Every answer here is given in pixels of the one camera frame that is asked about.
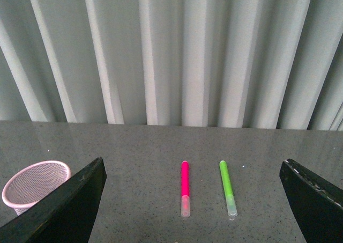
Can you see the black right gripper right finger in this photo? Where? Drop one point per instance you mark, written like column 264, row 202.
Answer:
column 315, row 202

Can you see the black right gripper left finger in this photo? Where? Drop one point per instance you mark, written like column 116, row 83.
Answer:
column 67, row 214

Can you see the pink highlighter pen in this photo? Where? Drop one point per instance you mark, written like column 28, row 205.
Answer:
column 185, row 190

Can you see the pink mesh pen cup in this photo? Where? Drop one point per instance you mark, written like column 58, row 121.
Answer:
column 33, row 183

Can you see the green highlighter pen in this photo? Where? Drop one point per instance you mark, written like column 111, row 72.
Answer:
column 228, row 191

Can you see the grey pleated curtain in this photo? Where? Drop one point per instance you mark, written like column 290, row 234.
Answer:
column 203, row 63

